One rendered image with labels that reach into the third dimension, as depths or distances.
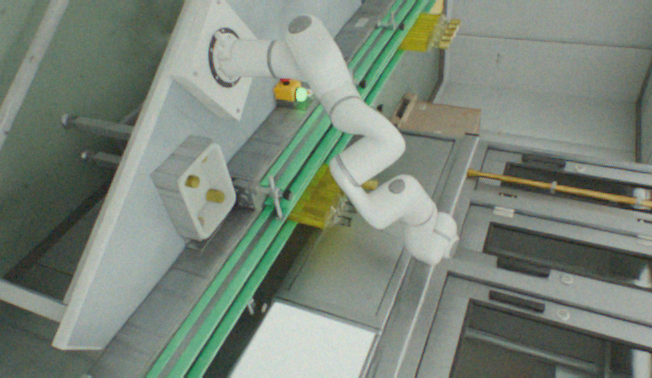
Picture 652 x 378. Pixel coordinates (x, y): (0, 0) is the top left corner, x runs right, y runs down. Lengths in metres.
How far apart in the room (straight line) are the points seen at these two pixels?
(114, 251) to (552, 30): 6.84
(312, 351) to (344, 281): 0.24
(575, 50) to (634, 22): 0.72
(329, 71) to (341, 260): 0.69
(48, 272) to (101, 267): 0.70
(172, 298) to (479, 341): 0.82
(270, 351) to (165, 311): 0.30
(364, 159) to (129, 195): 0.57
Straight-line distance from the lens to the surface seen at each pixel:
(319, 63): 1.09
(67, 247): 2.01
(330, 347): 1.41
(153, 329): 1.35
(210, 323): 1.32
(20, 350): 1.80
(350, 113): 1.07
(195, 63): 1.31
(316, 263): 1.58
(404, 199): 1.10
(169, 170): 1.30
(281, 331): 1.46
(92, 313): 1.31
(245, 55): 1.32
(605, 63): 7.77
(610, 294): 1.65
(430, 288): 1.53
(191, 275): 1.41
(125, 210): 1.28
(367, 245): 1.61
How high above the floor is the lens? 1.61
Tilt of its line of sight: 21 degrees down
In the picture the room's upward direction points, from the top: 102 degrees clockwise
